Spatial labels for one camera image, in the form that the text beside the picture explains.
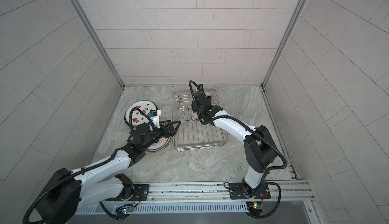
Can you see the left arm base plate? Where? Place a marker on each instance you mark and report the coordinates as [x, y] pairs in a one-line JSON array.
[[136, 192]]

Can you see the left green circuit board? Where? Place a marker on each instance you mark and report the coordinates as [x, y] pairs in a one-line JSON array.
[[124, 211]]

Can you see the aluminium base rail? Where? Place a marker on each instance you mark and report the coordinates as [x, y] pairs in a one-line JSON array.
[[213, 197]]

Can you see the right green circuit board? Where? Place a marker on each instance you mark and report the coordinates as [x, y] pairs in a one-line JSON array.
[[254, 209]]

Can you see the brown patterned plate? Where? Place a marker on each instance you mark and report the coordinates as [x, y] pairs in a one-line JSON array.
[[160, 143]]

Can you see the white plate red rim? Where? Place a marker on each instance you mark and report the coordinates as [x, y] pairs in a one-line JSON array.
[[194, 116]]

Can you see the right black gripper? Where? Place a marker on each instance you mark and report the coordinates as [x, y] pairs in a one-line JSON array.
[[196, 101]]

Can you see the dark rimmed cream plate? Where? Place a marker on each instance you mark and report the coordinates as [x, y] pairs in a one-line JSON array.
[[130, 120]]

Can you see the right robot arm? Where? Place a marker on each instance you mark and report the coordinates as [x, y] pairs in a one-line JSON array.
[[260, 149]]

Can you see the metal wire dish rack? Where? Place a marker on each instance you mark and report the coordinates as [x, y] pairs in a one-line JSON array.
[[192, 134]]

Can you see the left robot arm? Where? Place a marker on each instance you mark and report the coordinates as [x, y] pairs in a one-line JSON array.
[[70, 191]]

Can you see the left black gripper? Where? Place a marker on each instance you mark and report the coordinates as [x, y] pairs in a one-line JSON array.
[[169, 133]]

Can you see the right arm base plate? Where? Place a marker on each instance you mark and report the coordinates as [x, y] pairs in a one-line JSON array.
[[237, 191]]

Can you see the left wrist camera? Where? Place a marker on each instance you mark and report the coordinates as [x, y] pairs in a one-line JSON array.
[[155, 117]]

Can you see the green circuit board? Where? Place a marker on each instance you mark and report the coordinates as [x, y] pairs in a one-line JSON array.
[[124, 211], [254, 209]]

